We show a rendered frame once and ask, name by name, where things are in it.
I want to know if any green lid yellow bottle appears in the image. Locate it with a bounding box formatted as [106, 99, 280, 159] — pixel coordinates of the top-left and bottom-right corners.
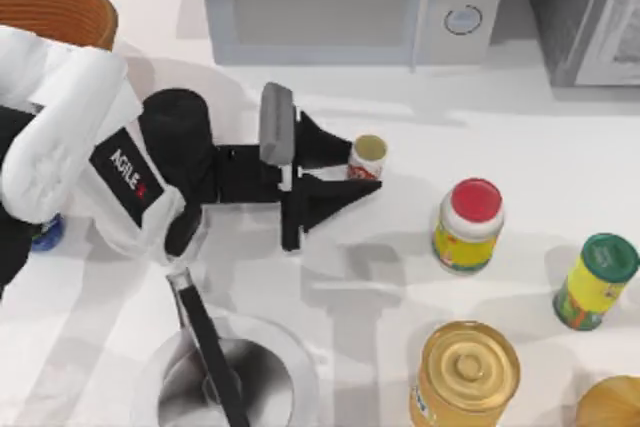
[552, 232, 640, 332]

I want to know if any microwave knob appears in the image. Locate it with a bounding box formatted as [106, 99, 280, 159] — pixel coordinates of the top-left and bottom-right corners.
[443, 4, 485, 37]

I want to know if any large golden can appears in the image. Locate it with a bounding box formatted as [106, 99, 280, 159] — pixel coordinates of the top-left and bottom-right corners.
[408, 320, 522, 427]

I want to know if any black handled utensil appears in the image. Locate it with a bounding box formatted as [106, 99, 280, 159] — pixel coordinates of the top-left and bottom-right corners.
[165, 267, 252, 427]

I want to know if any white bowl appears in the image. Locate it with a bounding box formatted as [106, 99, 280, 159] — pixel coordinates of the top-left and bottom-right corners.
[128, 315, 322, 427]

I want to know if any grey cabinet with dark inside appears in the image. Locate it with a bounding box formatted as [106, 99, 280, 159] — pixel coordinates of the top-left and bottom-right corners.
[517, 0, 640, 89]

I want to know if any pale grey rounded box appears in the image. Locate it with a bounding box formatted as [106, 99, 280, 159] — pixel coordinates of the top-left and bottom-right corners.
[257, 81, 296, 166]

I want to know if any red lid yellow jar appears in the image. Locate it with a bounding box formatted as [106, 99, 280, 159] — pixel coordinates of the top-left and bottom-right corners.
[431, 177, 506, 277]

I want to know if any orange wicker basket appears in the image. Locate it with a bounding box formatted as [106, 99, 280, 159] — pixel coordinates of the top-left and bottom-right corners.
[0, 0, 120, 53]

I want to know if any pale microwave oven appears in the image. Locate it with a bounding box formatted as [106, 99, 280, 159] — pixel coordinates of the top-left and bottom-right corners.
[196, 0, 514, 69]

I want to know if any microwave door handle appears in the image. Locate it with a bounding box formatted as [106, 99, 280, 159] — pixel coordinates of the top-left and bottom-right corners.
[410, 0, 434, 74]

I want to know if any small red and white can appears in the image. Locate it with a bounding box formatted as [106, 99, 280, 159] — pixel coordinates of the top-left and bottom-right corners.
[346, 134, 389, 183]

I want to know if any yellow rounded object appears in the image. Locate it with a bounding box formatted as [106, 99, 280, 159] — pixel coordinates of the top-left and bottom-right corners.
[574, 374, 640, 427]

